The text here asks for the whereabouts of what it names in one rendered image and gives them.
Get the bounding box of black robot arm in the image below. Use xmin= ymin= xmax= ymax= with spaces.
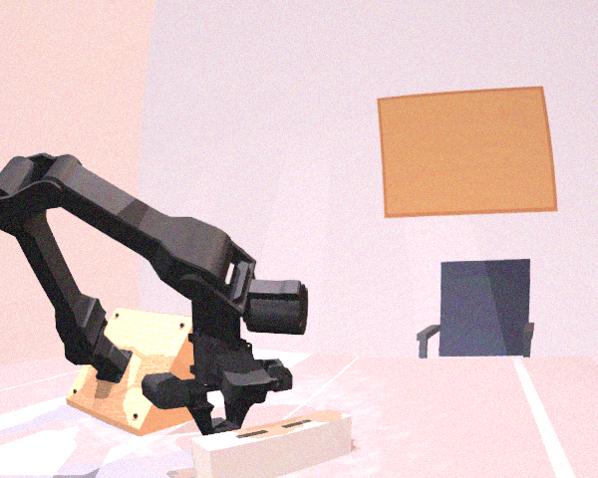
xmin=0 ymin=152 xmax=308 ymax=406

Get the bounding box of black two-prong plug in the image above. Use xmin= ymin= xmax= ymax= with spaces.
xmin=211 ymin=417 xmax=240 ymax=434

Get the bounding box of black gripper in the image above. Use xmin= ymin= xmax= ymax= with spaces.
xmin=142 ymin=329 xmax=293 ymax=436

